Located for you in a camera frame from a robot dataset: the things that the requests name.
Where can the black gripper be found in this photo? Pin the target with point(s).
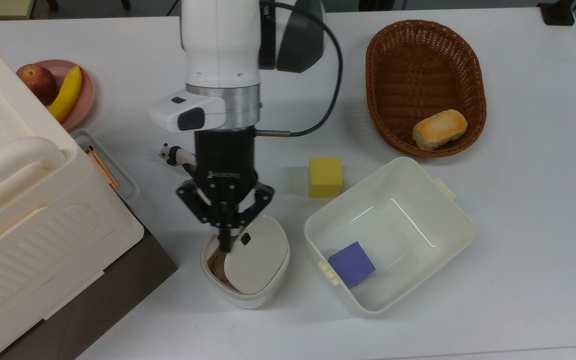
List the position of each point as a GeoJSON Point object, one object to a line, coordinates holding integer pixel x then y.
{"type": "Point", "coordinates": [225, 160]}

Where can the cream trash can lid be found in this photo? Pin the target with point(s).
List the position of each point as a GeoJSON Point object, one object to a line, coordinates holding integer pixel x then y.
{"type": "Point", "coordinates": [260, 260]}

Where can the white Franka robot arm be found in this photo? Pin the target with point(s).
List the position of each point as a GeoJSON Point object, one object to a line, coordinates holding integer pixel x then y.
{"type": "Point", "coordinates": [220, 45]}

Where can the cream mini trash can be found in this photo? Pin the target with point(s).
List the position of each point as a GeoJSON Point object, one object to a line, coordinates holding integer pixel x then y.
{"type": "Point", "coordinates": [248, 300]}

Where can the panda toy figure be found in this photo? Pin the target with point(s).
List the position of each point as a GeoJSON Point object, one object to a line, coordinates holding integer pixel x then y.
{"type": "Point", "coordinates": [173, 156]}

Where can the yellow cube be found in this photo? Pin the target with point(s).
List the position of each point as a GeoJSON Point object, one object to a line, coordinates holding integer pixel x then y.
{"type": "Point", "coordinates": [325, 176]}

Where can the clear tray with pens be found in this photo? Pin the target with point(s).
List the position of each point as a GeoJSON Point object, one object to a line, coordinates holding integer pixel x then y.
{"type": "Point", "coordinates": [125, 175]}

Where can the purple cube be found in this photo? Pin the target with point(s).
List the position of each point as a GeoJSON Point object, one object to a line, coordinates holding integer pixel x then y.
{"type": "Point", "coordinates": [352, 264]}

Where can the pink plate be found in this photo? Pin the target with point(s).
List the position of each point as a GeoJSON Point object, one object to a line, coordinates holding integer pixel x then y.
{"type": "Point", "coordinates": [85, 97]}

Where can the yellow toy banana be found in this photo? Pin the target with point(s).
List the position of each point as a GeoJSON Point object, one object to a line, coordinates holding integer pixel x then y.
{"type": "Point", "coordinates": [66, 95]}

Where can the white plastic bin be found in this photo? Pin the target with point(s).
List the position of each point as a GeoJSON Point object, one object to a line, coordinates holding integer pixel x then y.
{"type": "Point", "coordinates": [418, 210]}

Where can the cream plastic cabinet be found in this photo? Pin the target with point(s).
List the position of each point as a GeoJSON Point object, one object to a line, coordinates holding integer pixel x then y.
{"type": "Point", "coordinates": [33, 225]}

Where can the red toy apple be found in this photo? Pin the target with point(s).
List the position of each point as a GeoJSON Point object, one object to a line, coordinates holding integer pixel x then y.
{"type": "Point", "coordinates": [37, 81]}

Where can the toy bread loaf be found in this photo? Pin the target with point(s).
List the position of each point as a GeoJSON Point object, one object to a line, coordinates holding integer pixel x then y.
{"type": "Point", "coordinates": [439, 129]}

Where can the brown wicker basket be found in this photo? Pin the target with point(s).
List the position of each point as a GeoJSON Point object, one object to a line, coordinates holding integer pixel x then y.
{"type": "Point", "coordinates": [418, 70]}

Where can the black camera stand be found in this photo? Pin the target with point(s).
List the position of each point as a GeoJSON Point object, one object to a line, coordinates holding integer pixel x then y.
{"type": "Point", "coordinates": [558, 12]}

